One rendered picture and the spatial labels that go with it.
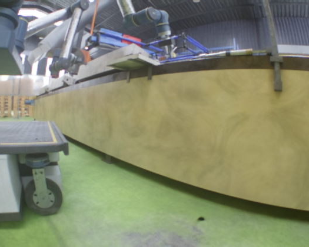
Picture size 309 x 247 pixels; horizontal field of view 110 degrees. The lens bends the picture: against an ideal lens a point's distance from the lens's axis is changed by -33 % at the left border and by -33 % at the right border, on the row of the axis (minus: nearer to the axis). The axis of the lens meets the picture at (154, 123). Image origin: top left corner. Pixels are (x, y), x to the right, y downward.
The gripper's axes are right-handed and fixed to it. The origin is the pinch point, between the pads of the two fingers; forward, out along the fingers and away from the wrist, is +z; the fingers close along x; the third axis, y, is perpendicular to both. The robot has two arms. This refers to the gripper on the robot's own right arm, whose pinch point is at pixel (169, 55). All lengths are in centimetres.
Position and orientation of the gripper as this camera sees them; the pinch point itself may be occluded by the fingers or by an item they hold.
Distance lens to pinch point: 134.4
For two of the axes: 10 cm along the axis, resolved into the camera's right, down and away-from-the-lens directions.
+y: 6.0, -4.5, 6.6
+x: -7.6, -0.9, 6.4
